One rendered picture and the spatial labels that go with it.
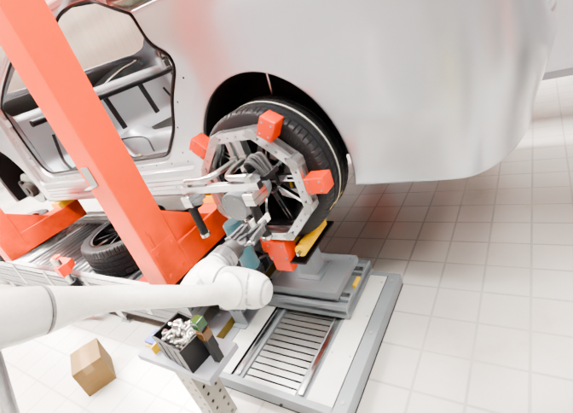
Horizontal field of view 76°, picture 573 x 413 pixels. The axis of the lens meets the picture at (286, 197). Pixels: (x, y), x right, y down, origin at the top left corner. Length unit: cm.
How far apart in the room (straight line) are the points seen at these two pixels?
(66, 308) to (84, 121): 95
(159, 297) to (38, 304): 25
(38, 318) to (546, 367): 167
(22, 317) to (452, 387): 147
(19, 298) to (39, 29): 110
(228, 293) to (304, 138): 72
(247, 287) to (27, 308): 49
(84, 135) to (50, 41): 35
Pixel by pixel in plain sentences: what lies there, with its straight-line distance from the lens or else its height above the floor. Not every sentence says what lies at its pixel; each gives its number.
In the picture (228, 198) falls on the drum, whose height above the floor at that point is 90.
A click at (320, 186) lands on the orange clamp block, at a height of 85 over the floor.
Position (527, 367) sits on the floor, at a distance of 181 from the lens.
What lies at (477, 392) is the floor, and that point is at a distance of 174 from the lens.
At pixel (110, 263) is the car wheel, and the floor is 40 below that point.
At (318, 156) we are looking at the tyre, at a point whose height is 93.
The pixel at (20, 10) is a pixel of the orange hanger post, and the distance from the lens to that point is 171.
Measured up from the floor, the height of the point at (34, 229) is 65.
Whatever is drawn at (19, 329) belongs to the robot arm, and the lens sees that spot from 86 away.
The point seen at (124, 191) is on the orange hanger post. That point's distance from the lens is 173.
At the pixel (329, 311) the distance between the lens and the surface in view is 194.
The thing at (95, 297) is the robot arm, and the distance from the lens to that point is 94.
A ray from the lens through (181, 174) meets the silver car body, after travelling 219.
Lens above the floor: 144
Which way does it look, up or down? 24 degrees down
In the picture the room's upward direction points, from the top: 21 degrees counter-clockwise
